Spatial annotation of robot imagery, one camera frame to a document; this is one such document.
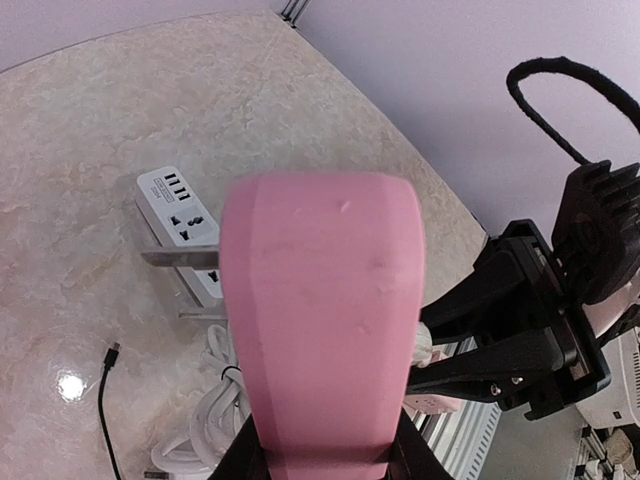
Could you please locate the right aluminium frame post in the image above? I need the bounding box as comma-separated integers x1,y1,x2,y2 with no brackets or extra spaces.
280,0,311,26

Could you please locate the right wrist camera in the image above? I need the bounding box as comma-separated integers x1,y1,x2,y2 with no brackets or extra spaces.
549,159,640,341

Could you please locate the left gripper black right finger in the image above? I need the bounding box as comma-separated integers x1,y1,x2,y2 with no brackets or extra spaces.
387,409,453,480

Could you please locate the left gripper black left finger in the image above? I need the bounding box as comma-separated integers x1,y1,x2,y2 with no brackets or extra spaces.
208,415,271,480

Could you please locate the white power strip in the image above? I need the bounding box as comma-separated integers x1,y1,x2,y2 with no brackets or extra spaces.
135,166,223,307

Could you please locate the pink triangular socket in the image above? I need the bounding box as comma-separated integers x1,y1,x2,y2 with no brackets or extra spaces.
140,172,431,480

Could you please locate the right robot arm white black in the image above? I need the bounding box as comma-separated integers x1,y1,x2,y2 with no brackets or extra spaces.
407,57,639,420

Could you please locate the front aluminium rail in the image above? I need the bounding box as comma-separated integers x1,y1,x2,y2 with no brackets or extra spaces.
414,402,502,480

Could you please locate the white power cord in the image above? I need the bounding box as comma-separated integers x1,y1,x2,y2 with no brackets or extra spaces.
150,322,251,474

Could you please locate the pink cube socket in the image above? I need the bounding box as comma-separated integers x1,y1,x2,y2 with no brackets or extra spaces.
402,349,459,415

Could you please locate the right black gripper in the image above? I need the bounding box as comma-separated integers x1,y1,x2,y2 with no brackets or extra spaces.
406,220,611,419

